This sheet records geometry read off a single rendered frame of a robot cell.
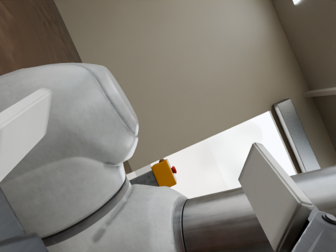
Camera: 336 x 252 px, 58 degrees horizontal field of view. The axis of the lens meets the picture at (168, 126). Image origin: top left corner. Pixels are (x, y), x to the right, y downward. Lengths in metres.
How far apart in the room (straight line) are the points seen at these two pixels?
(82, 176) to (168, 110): 5.90
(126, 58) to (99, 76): 6.02
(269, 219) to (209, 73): 6.18
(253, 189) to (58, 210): 0.23
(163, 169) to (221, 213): 1.05
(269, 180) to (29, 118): 0.13
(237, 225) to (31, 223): 0.22
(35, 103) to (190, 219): 0.24
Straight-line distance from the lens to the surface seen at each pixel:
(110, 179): 0.37
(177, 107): 6.23
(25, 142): 0.17
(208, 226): 0.35
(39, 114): 0.18
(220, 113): 6.32
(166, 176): 1.39
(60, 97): 0.33
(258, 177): 0.19
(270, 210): 0.17
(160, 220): 0.36
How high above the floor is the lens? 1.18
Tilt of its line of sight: 1 degrees down
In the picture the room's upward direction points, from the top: 66 degrees clockwise
